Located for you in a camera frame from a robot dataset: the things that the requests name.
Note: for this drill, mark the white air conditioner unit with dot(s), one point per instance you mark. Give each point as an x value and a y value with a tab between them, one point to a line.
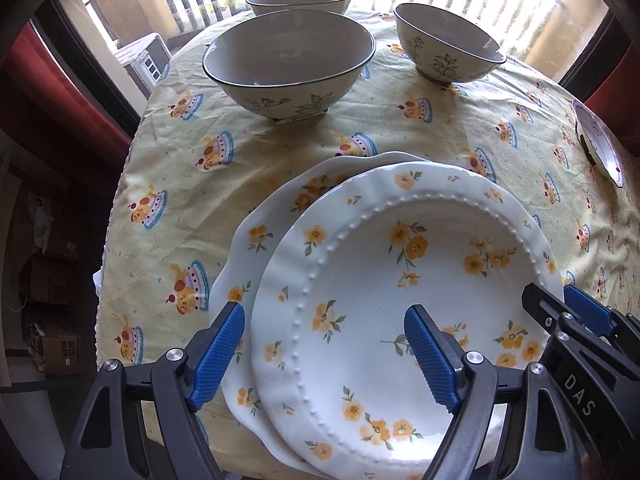
145	60

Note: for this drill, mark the red curtain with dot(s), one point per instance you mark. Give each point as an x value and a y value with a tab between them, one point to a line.
55	90
615	105

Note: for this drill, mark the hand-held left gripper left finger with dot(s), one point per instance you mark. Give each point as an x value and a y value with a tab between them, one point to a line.
220	350

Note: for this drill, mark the small leaf print bowl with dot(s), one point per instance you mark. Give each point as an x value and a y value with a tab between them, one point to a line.
450	30

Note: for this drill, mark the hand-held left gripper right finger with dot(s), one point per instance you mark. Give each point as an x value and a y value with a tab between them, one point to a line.
430	355

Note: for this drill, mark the dark window frame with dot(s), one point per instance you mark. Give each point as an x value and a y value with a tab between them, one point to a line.
85	60

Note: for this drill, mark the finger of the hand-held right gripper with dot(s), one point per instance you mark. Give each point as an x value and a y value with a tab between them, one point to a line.
587	307
542	305

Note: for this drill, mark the yellow cake print tablecloth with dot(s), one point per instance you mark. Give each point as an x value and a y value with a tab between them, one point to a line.
400	125

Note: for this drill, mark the scalloped yellow flower plate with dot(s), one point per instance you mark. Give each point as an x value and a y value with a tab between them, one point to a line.
260	240

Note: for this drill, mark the red-pattern white plate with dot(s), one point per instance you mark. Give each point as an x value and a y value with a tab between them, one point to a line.
597	135

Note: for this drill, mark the beaded yellow flower plate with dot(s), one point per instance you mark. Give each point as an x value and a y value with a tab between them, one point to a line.
370	270

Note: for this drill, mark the cardboard box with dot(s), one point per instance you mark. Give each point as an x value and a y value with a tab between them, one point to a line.
57	347
50	280

